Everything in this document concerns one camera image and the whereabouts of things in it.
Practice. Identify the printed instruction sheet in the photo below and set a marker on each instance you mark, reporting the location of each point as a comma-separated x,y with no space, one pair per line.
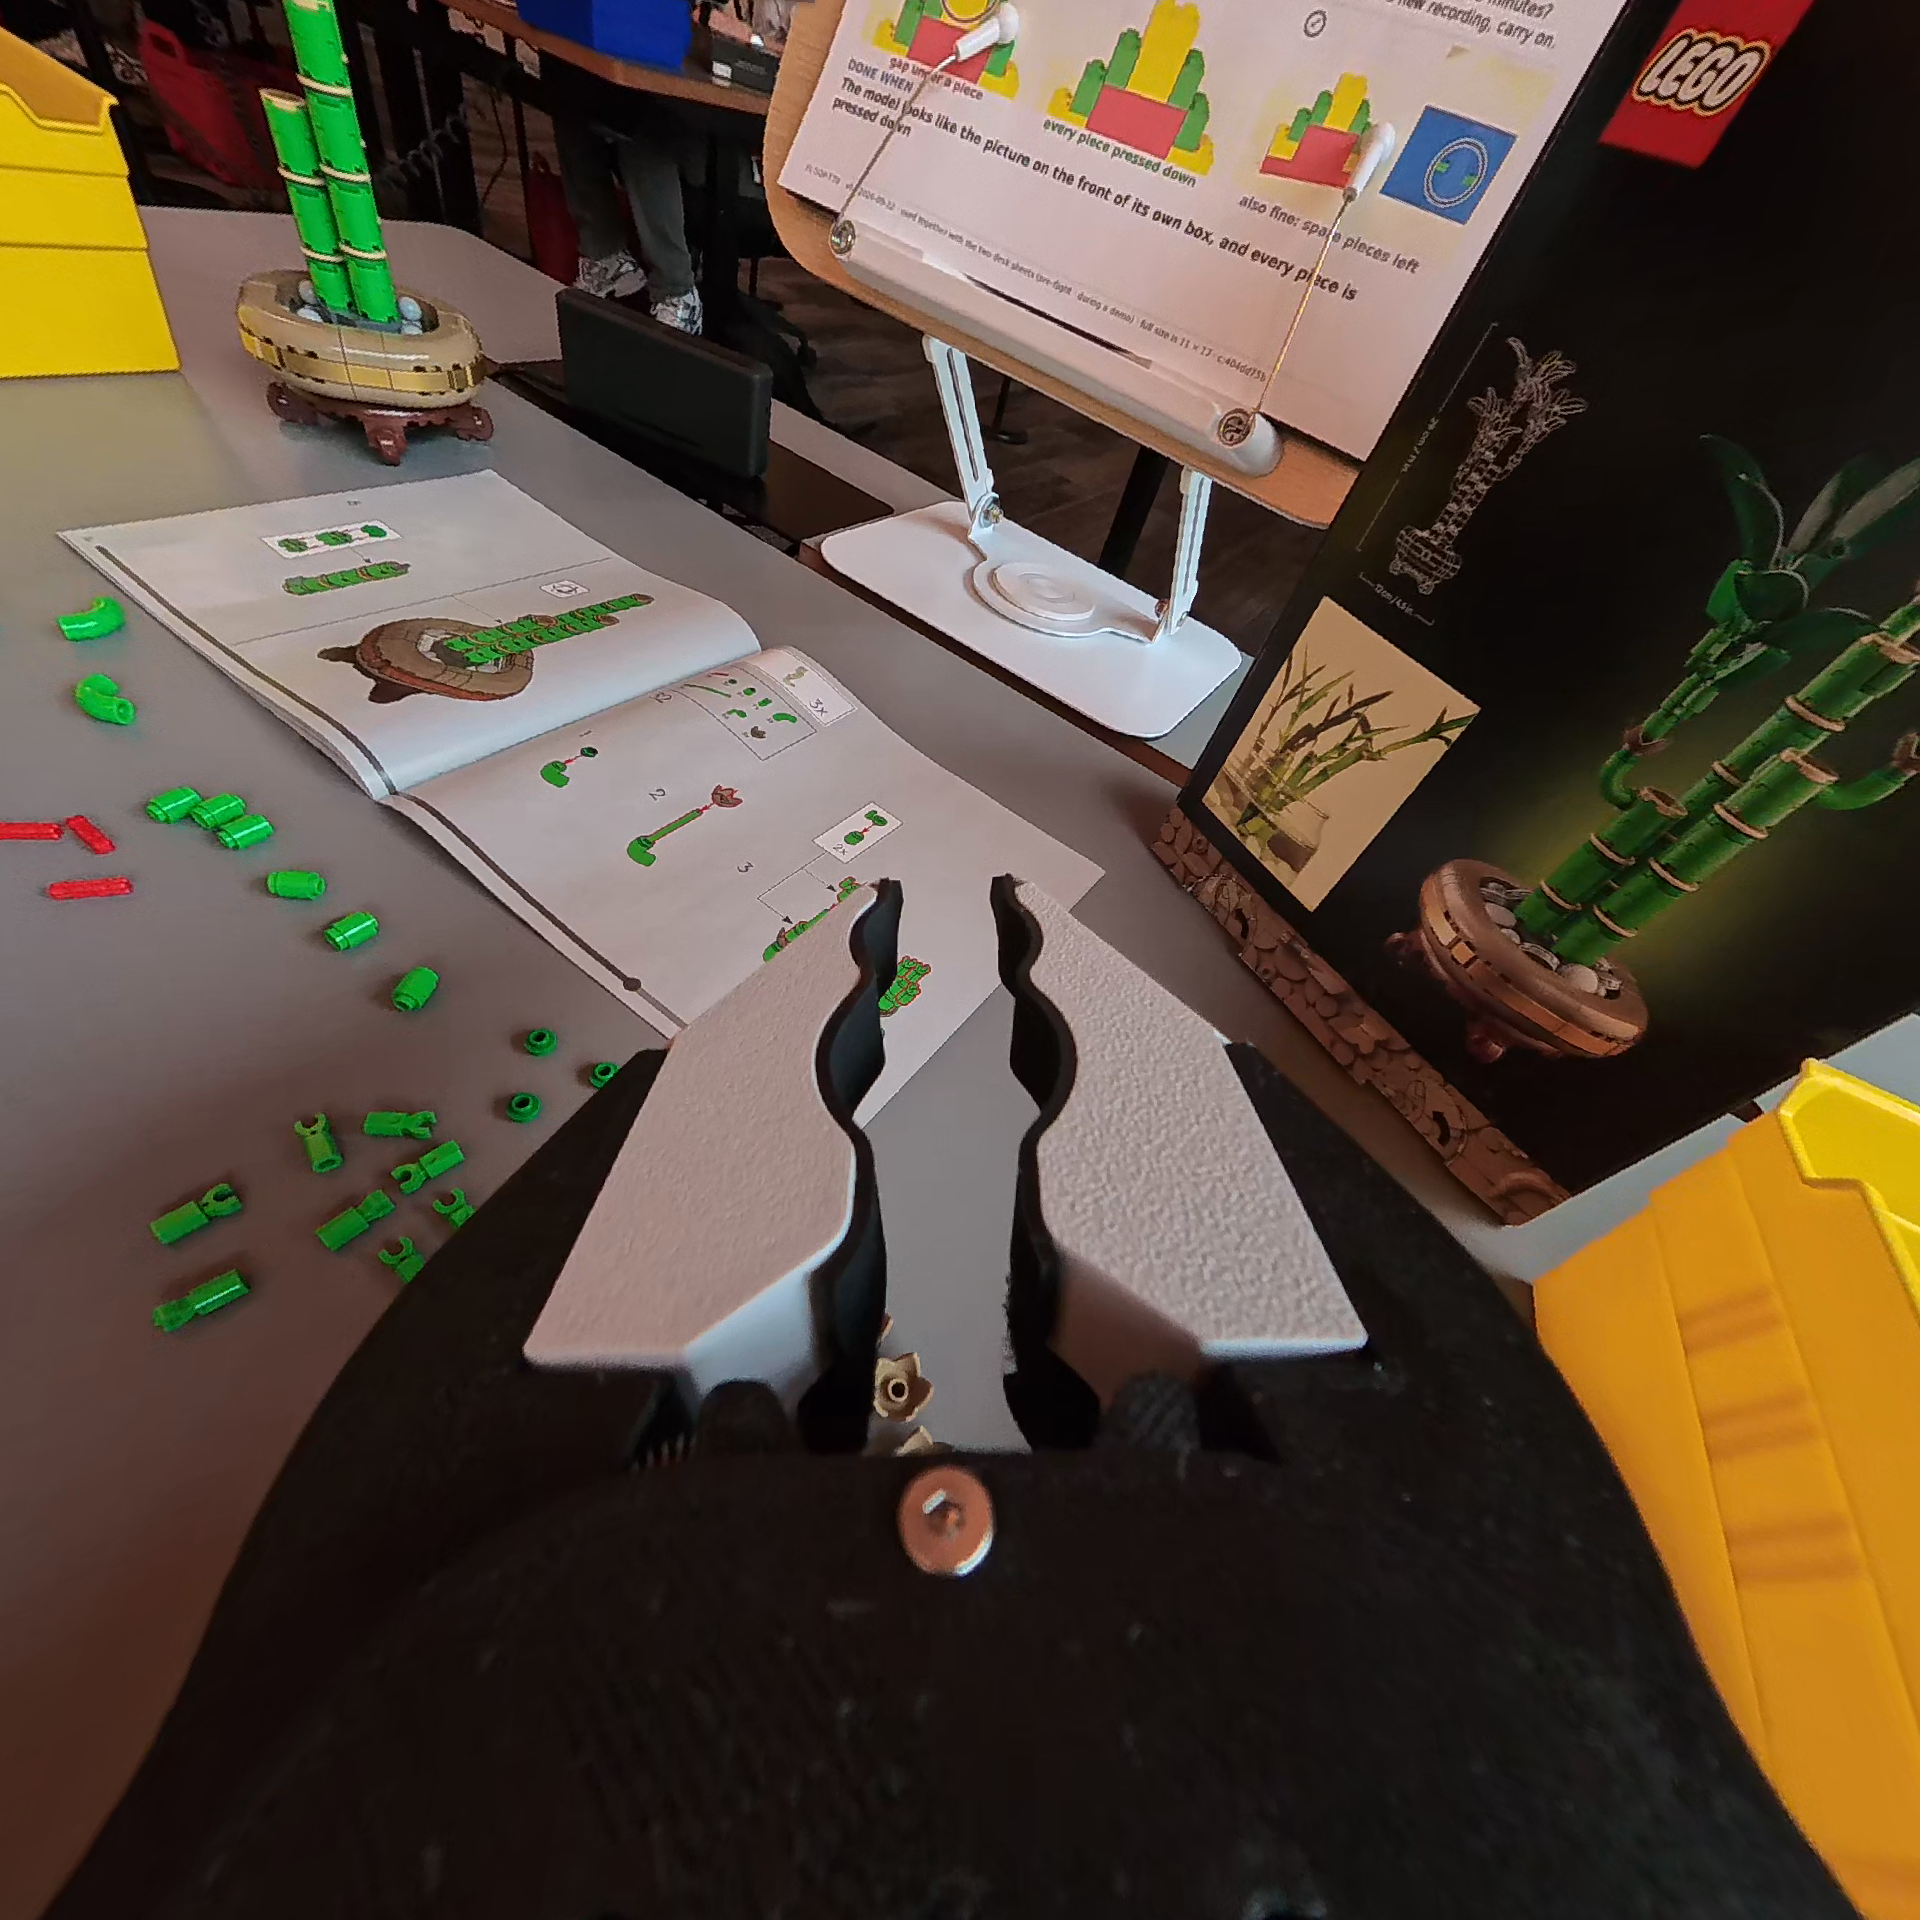
1201,240

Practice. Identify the open instruction booklet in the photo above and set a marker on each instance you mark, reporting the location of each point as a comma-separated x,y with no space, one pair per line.
495,704

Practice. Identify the blue plastic bin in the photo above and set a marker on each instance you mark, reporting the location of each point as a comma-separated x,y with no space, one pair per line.
599,28

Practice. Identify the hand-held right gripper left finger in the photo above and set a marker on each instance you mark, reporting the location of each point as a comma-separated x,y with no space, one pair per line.
705,1200

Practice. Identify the green curved elbow piece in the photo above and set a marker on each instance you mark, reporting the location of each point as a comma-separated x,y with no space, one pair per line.
105,699
89,618

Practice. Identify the cluster of green clips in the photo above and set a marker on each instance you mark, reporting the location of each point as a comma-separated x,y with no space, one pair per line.
195,1219

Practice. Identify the yellow plastic bin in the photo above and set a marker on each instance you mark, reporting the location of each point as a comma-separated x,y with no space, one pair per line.
77,283
1771,1425

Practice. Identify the black box with green light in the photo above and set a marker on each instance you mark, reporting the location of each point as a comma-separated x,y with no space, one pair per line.
662,382

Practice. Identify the small black device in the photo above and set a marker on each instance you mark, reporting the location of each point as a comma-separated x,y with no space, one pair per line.
744,62

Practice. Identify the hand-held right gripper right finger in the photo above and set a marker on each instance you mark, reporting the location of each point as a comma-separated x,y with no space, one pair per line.
1185,1200

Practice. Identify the bamboo model in brown pot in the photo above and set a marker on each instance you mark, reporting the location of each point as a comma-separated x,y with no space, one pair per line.
360,353

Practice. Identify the black lego set box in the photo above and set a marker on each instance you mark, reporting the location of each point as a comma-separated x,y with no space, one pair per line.
1652,450

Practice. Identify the row of green cylinders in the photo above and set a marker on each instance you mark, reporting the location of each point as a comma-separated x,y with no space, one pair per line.
219,809

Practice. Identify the red bag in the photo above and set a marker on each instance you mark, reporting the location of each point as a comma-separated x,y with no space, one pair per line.
201,99

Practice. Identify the long wooden background table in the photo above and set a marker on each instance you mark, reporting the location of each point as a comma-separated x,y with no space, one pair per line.
662,72

